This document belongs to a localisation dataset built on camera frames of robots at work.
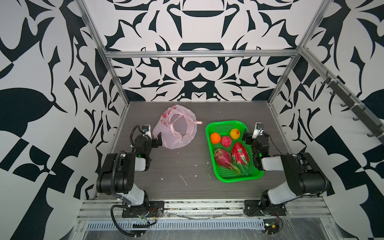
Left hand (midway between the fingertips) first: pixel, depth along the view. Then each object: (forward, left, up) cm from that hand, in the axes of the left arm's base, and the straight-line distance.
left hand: (151, 131), depth 93 cm
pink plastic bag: (+12, -16, -12) cm, 23 cm away
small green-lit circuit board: (-50, -60, -9) cm, 79 cm away
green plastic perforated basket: (-25, -41, -8) cm, 49 cm away
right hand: (-2, -63, +3) cm, 63 cm away
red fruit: (-8, -46, -2) cm, 46 cm away
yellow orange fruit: (-2, -52, -3) cm, 52 cm away
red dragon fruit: (-19, -52, -1) cm, 55 cm away
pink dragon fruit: (-19, -42, 0) cm, 46 cm away
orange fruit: (-5, -39, -2) cm, 40 cm away
